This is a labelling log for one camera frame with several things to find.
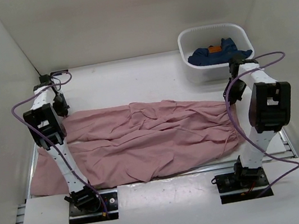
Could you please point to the dark blue jeans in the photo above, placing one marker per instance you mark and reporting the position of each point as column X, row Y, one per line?
column 217, row 55

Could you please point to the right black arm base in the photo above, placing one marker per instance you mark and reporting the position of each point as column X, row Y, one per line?
column 242, row 184

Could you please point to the pink trousers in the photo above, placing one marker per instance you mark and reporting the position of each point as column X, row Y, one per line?
column 140, row 141

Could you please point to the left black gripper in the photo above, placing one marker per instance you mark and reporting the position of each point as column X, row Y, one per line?
column 63, row 111

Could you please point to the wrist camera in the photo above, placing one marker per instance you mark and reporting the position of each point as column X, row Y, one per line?
column 234, row 64
column 45, row 80

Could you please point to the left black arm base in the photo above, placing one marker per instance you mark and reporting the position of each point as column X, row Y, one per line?
column 86, row 206

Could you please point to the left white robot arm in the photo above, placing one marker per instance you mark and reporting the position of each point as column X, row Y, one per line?
column 45, row 125

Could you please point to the white plastic basket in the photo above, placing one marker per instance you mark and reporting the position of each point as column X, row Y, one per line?
column 202, row 37

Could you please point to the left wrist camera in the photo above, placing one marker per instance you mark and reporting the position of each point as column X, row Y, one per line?
column 45, row 80

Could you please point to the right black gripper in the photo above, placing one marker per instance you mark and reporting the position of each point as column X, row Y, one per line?
column 231, row 97

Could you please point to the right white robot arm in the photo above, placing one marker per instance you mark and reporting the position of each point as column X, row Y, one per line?
column 269, row 111

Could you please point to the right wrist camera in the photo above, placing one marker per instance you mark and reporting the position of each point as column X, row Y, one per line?
column 234, row 64

